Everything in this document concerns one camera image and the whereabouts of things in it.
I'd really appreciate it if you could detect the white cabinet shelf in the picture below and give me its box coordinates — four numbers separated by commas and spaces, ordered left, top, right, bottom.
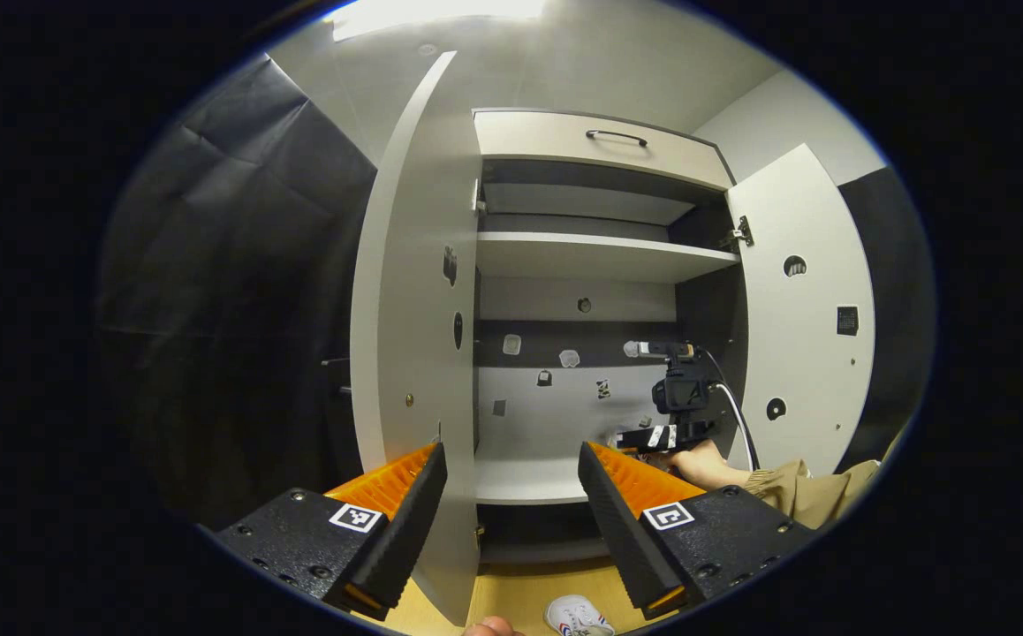
476, 231, 740, 284
474, 442, 618, 506
483, 183, 696, 226

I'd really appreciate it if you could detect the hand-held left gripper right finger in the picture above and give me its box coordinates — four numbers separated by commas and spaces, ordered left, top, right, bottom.
577, 442, 820, 621

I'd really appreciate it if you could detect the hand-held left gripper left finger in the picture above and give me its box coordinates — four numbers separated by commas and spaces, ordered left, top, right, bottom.
214, 442, 449, 622

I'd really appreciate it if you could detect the black backdrop cloth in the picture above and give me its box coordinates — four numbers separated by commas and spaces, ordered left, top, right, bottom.
96, 53, 380, 531
838, 163, 935, 473

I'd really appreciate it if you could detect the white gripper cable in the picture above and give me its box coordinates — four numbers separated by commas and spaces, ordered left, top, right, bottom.
710, 380, 762, 472

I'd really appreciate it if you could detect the white cabinet door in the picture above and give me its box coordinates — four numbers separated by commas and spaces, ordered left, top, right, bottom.
726, 143, 876, 478
351, 50, 486, 628

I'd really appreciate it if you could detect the white shoe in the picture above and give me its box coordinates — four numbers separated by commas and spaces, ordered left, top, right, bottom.
544, 594, 617, 636

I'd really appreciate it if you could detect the white shoe cabinet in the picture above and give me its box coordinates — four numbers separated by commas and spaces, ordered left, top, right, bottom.
351, 50, 876, 628

